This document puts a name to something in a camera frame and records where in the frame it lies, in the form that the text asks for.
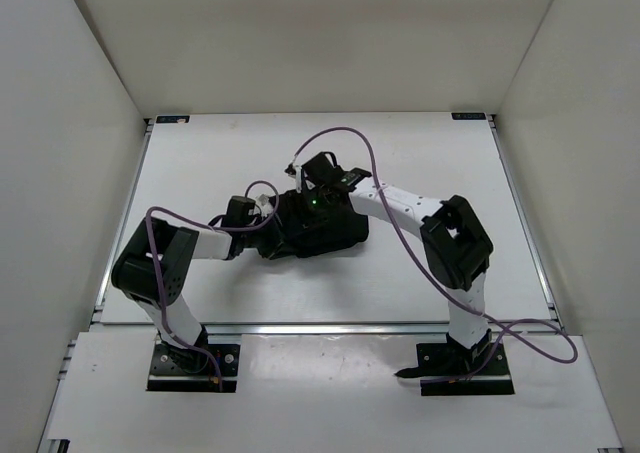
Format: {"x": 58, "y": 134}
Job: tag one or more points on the black pleated skirt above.
{"x": 303, "y": 231}

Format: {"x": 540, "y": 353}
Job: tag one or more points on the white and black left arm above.
{"x": 152, "y": 268}

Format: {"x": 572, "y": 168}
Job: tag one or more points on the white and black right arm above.
{"x": 456, "y": 245}

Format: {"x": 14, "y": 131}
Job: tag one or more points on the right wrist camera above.
{"x": 295, "y": 171}

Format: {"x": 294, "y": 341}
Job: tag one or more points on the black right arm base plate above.
{"x": 444, "y": 375}

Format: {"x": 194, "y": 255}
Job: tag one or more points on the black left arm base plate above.
{"x": 177, "y": 370}

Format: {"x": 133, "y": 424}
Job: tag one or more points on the aluminium frame rail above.
{"x": 331, "y": 329}

